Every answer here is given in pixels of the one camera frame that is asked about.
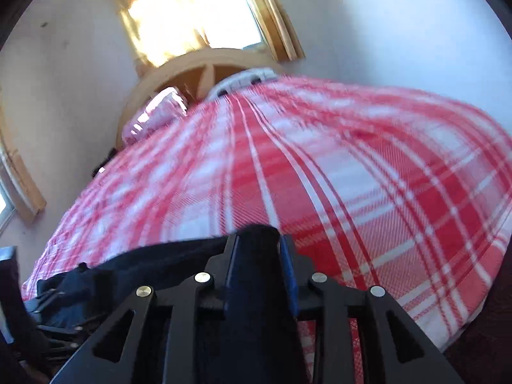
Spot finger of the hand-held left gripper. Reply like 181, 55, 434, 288
35, 316, 105, 353
24, 263, 89, 313

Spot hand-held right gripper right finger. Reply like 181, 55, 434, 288
279, 234, 465, 384

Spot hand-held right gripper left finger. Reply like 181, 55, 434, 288
52, 234, 241, 384

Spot black pants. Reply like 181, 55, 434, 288
23, 224, 313, 384

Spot small side window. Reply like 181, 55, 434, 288
0, 180, 17, 235

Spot red plaid bedspread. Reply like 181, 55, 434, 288
22, 74, 512, 384

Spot beige side window curtain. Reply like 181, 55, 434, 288
0, 84, 47, 223

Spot dark object beside bed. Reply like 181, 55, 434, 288
91, 148, 117, 177

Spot pink floral pillow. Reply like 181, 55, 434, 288
121, 87, 189, 145

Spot white pillow with black dots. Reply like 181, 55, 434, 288
206, 68, 279, 99

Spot cream wooden headboard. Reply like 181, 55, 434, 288
115, 48, 276, 149

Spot beige patterned curtain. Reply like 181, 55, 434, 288
105, 0, 307, 78

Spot bright window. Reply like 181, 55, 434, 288
128, 0, 267, 67

